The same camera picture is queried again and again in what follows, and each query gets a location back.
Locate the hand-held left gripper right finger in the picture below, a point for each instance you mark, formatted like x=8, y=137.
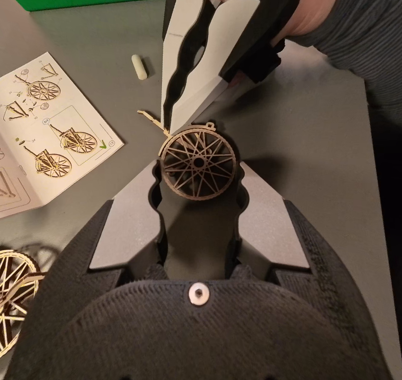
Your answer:
x=273, y=229

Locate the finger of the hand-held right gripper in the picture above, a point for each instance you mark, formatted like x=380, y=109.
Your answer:
x=229, y=31
x=179, y=24

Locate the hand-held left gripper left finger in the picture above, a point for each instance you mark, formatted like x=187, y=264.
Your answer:
x=125, y=229

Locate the wooden spoked wheel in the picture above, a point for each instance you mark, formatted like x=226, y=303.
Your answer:
x=198, y=198

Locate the wooden fork frame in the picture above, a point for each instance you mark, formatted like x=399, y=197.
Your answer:
x=150, y=120

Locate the person's right forearm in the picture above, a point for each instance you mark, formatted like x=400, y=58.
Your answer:
x=370, y=24

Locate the partly built wooden model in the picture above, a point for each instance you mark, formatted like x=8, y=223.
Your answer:
x=15, y=276

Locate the person's right hand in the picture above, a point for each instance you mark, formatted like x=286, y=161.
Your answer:
x=314, y=12

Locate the small white cylinder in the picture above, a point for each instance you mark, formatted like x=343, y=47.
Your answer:
x=139, y=66

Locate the white instruction booklet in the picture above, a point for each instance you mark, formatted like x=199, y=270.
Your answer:
x=62, y=128

